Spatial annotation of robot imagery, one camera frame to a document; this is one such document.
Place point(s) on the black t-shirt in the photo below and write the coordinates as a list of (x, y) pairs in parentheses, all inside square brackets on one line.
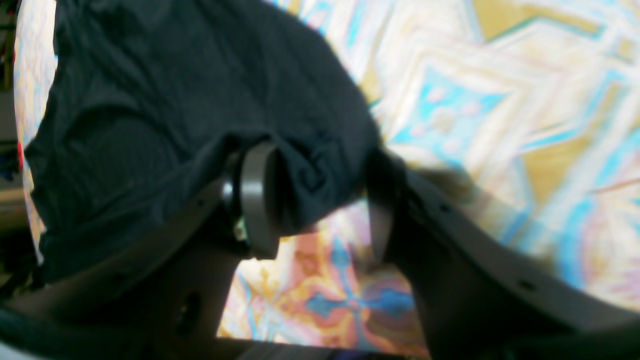
[(149, 98)]

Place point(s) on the patterned tablecloth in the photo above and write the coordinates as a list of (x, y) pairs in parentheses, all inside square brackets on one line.
[(523, 113)]

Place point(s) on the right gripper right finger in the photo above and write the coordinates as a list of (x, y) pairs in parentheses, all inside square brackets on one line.
[(476, 299)]

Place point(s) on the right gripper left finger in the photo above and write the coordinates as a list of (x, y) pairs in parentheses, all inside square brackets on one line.
[(161, 298)]

